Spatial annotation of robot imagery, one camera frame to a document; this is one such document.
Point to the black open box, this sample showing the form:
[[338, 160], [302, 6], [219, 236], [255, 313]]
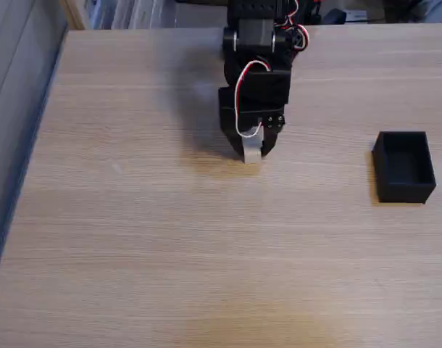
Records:
[[404, 170]]

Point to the light wooden post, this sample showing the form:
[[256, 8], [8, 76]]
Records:
[[74, 14]]

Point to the small black device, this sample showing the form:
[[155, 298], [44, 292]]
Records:
[[333, 17]]

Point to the pale hanging fabric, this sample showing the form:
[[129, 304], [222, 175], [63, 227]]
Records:
[[134, 13]]

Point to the light blue cloth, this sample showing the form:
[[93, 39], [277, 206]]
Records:
[[438, 11]]

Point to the white block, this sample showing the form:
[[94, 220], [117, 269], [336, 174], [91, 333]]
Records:
[[251, 150]]

